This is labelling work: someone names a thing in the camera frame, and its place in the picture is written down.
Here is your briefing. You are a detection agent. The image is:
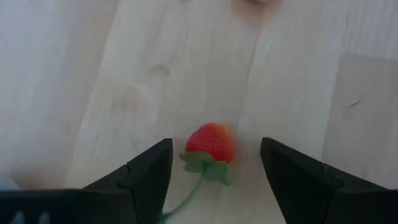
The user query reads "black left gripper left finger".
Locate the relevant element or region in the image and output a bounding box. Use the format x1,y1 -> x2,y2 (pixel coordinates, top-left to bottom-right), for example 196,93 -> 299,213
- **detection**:
82,138 -> 174,224

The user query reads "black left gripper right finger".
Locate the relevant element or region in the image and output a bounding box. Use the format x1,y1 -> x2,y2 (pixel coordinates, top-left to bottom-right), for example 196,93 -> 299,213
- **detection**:
260,136 -> 398,224

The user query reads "small red toy strawberry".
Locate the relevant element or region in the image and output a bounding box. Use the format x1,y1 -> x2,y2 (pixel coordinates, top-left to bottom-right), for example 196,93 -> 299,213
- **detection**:
160,122 -> 238,224

